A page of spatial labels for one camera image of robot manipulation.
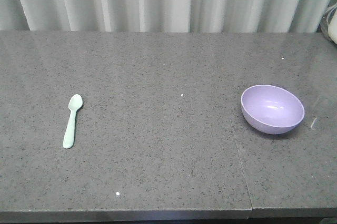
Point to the purple plastic bowl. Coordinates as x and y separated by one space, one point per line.
271 109

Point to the mint green plastic spoon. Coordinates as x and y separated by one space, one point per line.
74 105

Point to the white pleated curtain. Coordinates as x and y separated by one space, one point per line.
180 16

